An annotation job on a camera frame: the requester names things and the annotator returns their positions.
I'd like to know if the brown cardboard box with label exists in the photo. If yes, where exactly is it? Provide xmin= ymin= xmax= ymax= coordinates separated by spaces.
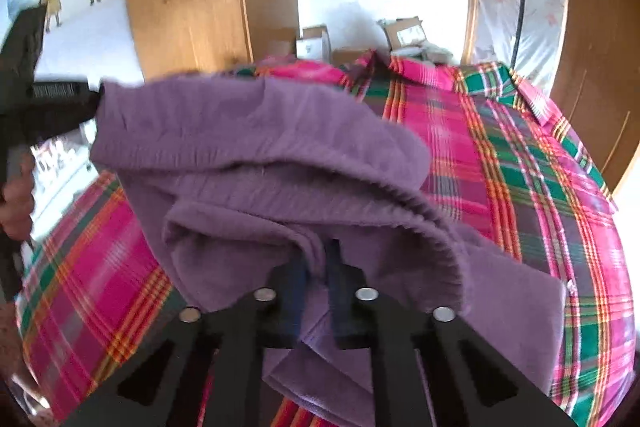
xmin=382 ymin=17 xmax=426 ymax=51

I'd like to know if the wooden door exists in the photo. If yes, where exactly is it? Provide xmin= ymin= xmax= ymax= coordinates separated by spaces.
xmin=551 ymin=0 xmax=639 ymax=190

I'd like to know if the purple fleece garment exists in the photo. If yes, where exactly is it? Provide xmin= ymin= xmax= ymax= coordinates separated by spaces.
xmin=91 ymin=75 xmax=565 ymax=426

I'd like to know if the white cardboard box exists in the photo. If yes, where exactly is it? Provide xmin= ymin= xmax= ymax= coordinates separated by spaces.
xmin=296 ymin=25 xmax=332 ymax=63

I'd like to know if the pink plaid bed sheet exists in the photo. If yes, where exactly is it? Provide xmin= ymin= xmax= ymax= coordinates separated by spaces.
xmin=17 ymin=52 xmax=637 ymax=426

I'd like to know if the person's left hand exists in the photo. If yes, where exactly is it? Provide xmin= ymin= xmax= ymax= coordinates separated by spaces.
xmin=0 ymin=153 xmax=35 ymax=242

